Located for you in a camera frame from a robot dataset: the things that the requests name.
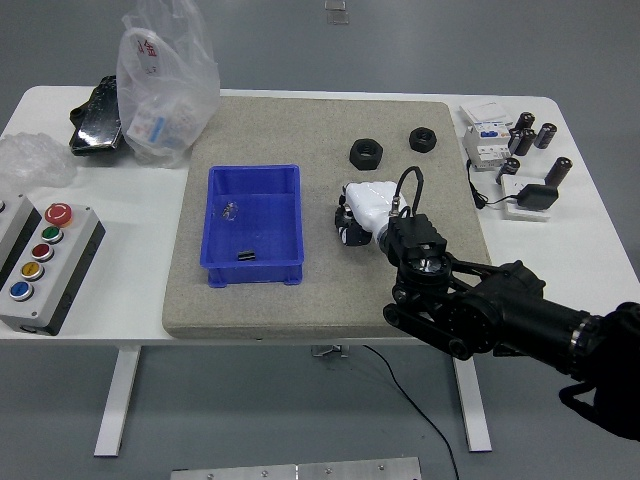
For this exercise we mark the metal floor socket cover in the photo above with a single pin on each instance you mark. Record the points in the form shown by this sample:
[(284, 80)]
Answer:
[(338, 18), (336, 4)]

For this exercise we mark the crumpled clear bubble wrap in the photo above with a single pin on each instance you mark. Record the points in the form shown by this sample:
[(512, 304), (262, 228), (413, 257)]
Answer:
[(30, 160)]

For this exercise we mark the grey-brown foam mat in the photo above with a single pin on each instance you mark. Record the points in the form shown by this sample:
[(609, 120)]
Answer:
[(320, 300)]

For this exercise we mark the white paper carton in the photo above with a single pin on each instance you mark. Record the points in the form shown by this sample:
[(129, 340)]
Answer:
[(482, 112)]

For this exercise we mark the metal under-table bracket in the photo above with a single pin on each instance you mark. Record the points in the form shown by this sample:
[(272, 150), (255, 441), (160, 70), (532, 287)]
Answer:
[(330, 351)]

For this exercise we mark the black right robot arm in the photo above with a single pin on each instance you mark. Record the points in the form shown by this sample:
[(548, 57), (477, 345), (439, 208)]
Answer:
[(500, 310)]

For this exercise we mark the small metal scrap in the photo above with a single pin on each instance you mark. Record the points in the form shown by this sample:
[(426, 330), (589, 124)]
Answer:
[(230, 211)]

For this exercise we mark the small black hex nut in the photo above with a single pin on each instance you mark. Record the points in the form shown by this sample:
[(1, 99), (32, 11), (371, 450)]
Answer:
[(416, 142)]

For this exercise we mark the black power adapter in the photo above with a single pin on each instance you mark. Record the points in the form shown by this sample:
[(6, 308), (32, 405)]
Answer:
[(537, 196)]

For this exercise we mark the white circuit breaker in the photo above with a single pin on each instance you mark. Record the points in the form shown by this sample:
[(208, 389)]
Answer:
[(480, 150)]

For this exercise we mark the clear plastic bag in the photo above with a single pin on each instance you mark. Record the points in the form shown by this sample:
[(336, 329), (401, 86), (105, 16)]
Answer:
[(195, 75)]

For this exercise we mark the white and blue carton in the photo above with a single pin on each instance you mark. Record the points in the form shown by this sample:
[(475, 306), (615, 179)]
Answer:
[(147, 125)]

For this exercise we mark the small black ribbed part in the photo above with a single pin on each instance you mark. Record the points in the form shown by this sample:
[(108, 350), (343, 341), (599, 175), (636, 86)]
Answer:
[(245, 256)]

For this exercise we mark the white table leg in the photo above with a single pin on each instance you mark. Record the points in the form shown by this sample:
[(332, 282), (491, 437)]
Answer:
[(117, 395), (475, 405)]

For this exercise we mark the grey five-button control box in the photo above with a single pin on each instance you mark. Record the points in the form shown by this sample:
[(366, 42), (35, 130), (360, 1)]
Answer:
[(65, 280)]

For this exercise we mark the blue plastic box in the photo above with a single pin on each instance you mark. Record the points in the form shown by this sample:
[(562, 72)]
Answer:
[(260, 225)]

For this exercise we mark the silver metal plate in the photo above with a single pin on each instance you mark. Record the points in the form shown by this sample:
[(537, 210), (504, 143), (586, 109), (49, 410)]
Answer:
[(300, 471)]

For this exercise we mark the white power socket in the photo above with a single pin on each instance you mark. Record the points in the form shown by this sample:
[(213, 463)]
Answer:
[(510, 187)]

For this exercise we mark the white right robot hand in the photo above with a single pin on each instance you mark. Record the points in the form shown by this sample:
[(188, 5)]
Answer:
[(370, 205)]

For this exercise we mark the black cylindrical capacitor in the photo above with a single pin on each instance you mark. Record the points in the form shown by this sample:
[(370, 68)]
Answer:
[(558, 172), (545, 136), (513, 140), (526, 144), (525, 121), (507, 171)]

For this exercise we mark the large black hex nut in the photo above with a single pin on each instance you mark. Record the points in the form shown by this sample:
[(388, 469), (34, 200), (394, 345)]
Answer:
[(359, 159)]

